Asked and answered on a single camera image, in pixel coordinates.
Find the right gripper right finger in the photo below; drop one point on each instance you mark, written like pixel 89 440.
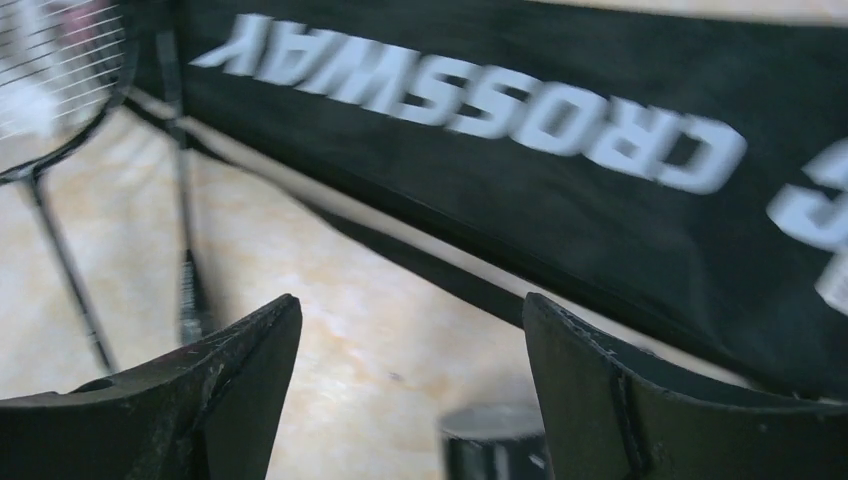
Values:
pixel 613 411

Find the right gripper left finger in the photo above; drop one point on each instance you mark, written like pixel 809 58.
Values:
pixel 209 410

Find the black racket bag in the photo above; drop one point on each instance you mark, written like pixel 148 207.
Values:
pixel 686 177

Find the black shuttlecock tube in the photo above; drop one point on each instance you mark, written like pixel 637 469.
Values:
pixel 496 441

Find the badminton racket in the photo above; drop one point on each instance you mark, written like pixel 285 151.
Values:
pixel 194 318
pixel 65 67

